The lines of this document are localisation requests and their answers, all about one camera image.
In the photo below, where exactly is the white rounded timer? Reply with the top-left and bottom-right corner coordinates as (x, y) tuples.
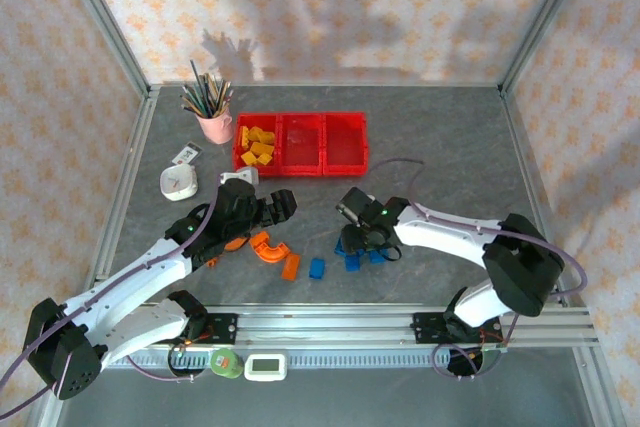
(158, 165), (200, 202)

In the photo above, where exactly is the small printed card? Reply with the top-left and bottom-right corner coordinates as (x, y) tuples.
(173, 142), (202, 167)

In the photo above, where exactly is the red three-compartment tray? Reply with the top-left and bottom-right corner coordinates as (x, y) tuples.
(232, 111), (371, 178)

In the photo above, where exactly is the pink pencil cup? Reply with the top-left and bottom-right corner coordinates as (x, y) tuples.
(194, 101), (235, 146)

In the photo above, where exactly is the wide aluminium base extrusion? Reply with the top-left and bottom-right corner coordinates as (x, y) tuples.
(94, 303), (600, 349)

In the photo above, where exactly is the long dark pencil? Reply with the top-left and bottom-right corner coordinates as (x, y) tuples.
(188, 59), (214, 116)

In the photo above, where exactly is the white digital display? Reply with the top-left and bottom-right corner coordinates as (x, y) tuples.
(243, 352), (289, 382)

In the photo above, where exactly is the green tape roll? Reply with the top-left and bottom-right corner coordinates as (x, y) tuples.
(209, 348), (245, 379)

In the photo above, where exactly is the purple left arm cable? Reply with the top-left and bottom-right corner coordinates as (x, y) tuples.
(0, 179), (225, 421)

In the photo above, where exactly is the aluminium frame rail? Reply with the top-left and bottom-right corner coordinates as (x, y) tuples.
(499, 86), (574, 308)
(79, 86), (161, 309)

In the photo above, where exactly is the slotted grey cable duct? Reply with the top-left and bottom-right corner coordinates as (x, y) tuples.
(104, 349), (501, 370)

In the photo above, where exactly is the short aluminium frame post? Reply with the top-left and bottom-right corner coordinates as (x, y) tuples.
(572, 346), (629, 427)

